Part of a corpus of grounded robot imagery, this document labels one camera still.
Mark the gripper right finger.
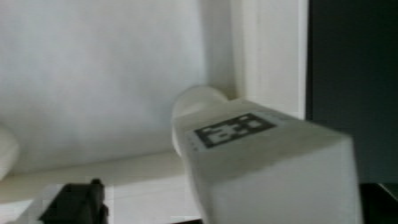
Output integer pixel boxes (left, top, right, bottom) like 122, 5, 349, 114
360, 183, 398, 224

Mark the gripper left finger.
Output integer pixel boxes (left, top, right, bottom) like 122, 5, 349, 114
38, 179, 108, 224

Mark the white leg with marker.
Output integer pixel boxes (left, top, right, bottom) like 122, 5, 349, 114
172, 86, 362, 224

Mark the white square tabletop tray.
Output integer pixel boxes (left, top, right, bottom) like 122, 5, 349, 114
0, 0, 308, 224

